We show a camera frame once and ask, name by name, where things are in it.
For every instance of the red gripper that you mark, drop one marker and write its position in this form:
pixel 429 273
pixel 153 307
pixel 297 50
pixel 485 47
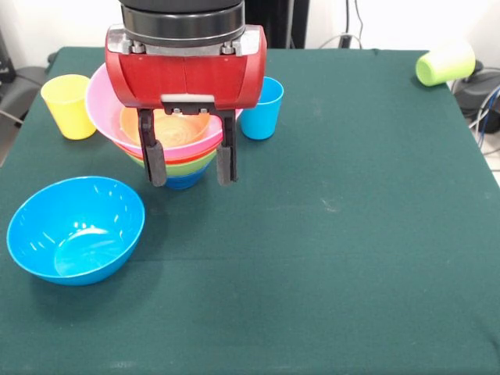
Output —
pixel 183 78

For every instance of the large orange bowl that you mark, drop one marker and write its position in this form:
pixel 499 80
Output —
pixel 183 159

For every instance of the green bowl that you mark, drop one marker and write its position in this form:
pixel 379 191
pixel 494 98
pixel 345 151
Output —
pixel 183 168

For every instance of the small orange bowl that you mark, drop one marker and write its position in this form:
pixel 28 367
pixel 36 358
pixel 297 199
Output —
pixel 179 129

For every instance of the large pink bowl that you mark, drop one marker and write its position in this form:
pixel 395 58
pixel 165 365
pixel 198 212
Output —
pixel 101 113

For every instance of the small dark blue bowl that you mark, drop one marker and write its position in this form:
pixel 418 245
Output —
pixel 183 181

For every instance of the light blue cup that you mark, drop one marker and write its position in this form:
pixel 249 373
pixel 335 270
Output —
pixel 259 121

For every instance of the yellow cup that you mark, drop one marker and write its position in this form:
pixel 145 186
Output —
pixel 66 113

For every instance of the large light blue bowl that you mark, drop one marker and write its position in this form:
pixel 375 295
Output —
pixel 74 230

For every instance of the dark green table cloth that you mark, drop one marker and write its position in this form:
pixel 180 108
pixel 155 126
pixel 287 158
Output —
pixel 234 312

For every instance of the grey chair base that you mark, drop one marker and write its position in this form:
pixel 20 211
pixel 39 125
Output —
pixel 19 90
pixel 480 90

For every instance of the black power plug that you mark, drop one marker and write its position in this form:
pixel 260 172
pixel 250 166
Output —
pixel 345 40

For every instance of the light green cup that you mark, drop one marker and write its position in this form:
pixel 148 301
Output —
pixel 449 62

